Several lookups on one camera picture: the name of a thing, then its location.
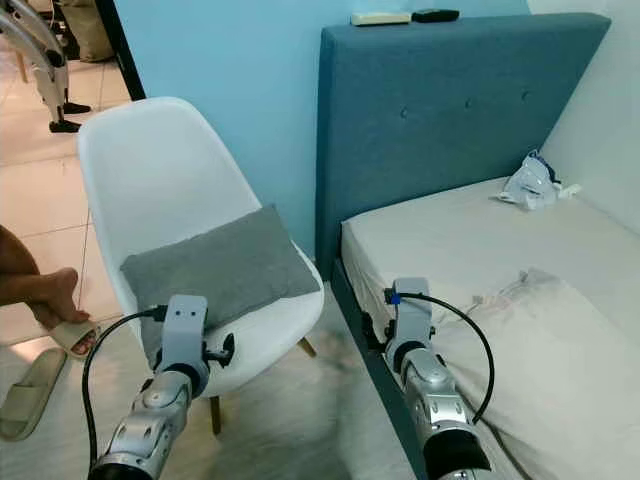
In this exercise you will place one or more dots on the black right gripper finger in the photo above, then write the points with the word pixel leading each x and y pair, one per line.
pixel 368 332

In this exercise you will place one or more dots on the grey fabric pillow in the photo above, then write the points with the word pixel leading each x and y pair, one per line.
pixel 230 265

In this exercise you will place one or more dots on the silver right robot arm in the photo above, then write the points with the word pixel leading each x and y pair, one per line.
pixel 435 395

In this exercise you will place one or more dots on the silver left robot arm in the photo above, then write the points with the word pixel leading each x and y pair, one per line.
pixel 160 420

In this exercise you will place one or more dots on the white plastic chair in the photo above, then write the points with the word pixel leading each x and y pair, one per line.
pixel 160 160

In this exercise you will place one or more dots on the white bed mattress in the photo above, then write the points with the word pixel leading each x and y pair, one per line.
pixel 450 240

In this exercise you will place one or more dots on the beige slide sandal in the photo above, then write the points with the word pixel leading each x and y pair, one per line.
pixel 30 400
pixel 82 342

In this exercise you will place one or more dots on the person in black shorts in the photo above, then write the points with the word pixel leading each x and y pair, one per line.
pixel 40 290

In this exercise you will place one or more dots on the white blue plastic bag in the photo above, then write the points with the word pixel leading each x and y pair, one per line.
pixel 530 185

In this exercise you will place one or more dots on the blue fabric headboard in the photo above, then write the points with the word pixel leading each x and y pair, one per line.
pixel 450 110

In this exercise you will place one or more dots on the cream remote control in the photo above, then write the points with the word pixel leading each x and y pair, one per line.
pixel 380 19

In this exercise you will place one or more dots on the black remote control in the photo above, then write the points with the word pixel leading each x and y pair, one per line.
pixel 435 15

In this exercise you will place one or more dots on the silver humanoid robot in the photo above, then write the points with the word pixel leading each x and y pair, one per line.
pixel 45 60

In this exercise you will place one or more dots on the brown sack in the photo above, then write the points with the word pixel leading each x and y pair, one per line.
pixel 88 30

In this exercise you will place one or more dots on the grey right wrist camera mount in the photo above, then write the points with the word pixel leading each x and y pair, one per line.
pixel 412 320

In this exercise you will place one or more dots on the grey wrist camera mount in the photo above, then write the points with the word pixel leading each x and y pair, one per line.
pixel 412 320
pixel 185 328

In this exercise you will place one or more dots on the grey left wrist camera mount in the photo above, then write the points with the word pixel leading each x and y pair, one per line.
pixel 185 328

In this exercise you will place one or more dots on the dark blue bed frame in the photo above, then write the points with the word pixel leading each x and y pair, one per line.
pixel 380 410

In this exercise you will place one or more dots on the black door frame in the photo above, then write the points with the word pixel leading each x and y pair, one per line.
pixel 120 45

